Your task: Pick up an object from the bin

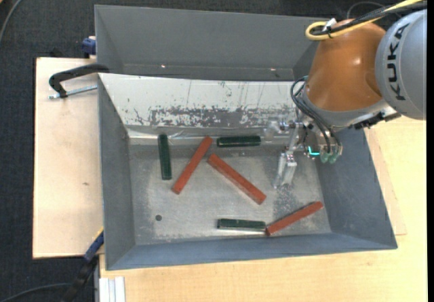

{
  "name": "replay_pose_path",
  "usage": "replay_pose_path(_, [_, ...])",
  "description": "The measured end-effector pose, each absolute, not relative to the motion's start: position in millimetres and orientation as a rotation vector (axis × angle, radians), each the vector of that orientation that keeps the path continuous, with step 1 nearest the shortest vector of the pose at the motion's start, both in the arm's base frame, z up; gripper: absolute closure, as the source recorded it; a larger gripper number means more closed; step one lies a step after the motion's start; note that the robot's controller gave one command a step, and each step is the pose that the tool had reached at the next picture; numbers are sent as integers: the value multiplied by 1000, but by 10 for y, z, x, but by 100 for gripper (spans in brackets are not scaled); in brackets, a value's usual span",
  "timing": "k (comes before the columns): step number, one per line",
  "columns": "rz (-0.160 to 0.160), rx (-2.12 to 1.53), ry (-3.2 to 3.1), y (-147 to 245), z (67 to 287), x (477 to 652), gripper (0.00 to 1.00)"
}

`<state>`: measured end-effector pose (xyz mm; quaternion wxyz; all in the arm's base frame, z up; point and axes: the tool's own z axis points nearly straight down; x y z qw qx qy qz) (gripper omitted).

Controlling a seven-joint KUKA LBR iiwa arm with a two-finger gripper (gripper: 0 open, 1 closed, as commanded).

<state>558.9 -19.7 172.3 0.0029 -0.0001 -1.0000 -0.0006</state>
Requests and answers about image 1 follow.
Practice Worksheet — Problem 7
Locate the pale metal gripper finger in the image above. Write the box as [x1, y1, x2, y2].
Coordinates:
[282, 153, 298, 187]
[273, 152, 288, 190]

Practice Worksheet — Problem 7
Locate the red-brown flat block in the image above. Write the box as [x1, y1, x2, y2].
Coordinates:
[206, 153, 268, 206]
[171, 136, 214, 195]
[264, 201, 325, 237]

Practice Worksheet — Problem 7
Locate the dark green flat block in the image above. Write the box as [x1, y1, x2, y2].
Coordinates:
[216, 135, 262, 149]
[216, 218, 267, 231]
[157, 133, 174, 181]

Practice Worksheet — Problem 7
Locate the grey metal bin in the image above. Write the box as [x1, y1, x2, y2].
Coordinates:
[94, 4, 398, 271]

